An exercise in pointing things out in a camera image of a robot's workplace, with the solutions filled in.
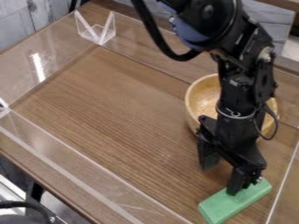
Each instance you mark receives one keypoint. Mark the brown wooden bowl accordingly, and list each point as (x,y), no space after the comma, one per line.
(201,99)

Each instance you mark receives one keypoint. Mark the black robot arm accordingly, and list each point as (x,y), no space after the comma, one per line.
(216,26)

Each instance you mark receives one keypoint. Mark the clear acrylic corner bracket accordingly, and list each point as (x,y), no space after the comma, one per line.
(100,34)

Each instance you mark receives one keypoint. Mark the clear acrylic tray wall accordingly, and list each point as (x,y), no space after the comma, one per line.
(86,185)

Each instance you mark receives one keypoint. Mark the green rectangular block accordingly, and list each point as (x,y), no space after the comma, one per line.
(222,206)

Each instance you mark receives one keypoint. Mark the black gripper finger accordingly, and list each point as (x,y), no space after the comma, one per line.
(238,180)
(209,156)

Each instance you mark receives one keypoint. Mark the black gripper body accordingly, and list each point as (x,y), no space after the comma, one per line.
(234,136)

